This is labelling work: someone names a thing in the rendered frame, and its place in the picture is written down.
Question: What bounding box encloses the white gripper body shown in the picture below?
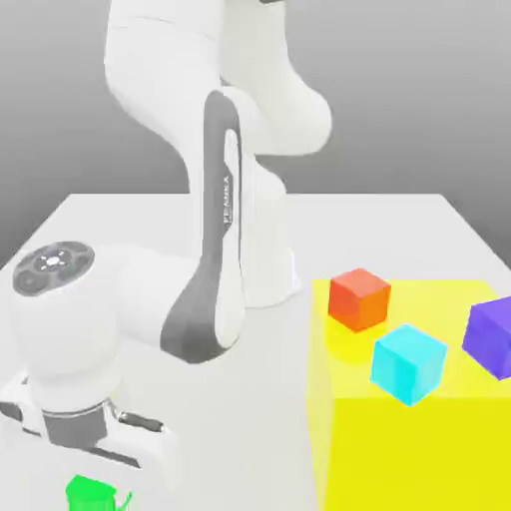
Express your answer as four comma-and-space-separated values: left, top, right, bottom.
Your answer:
0, 421, 184, 505

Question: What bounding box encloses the small green cube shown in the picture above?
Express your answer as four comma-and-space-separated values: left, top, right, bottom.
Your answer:
65, 473, 134, 511

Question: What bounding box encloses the small red cube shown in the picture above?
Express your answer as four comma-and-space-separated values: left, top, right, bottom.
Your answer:
327, 266, 392, 334

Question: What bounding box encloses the small cyan cube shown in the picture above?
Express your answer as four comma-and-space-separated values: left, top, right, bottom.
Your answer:
369, 322, 449, 408

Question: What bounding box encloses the small purple cube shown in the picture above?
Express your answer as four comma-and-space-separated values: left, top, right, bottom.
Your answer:
461, 294, 511, 382

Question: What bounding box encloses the large yellow box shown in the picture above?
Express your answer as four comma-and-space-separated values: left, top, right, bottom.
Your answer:
305, 278, 511, 511

